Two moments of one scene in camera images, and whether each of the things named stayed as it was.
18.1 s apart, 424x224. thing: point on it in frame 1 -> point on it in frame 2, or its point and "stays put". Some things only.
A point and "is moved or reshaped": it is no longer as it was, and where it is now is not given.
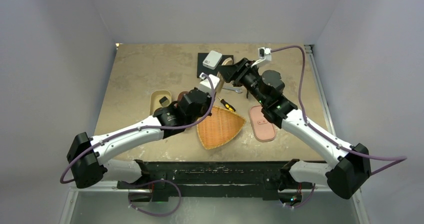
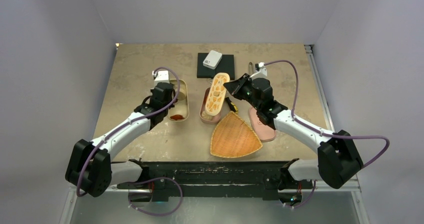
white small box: [212, 59] stays put
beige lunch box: [155, 95] is moved or reshaped
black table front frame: [215, 181] stays put
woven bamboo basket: [220, 128] -> [233, 137]
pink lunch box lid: [263, 130] stays put
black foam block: [206, 70] stays put
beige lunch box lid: [228, 61] -> [216, 93]
